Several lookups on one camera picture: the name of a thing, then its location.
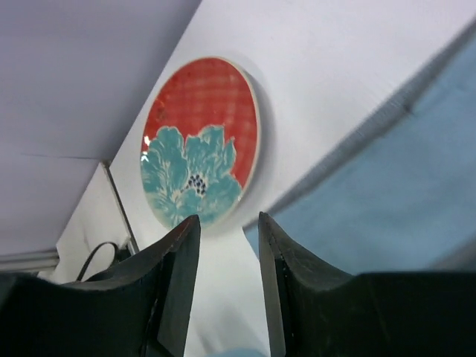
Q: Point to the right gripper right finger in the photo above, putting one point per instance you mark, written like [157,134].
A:
[293,277]

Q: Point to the striped cloth placemat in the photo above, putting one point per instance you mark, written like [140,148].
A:
[398,193]

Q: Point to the red plate with teal flower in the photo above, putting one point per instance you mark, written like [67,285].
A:
[201,142]

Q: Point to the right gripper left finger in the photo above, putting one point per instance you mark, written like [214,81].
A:
[141,306]

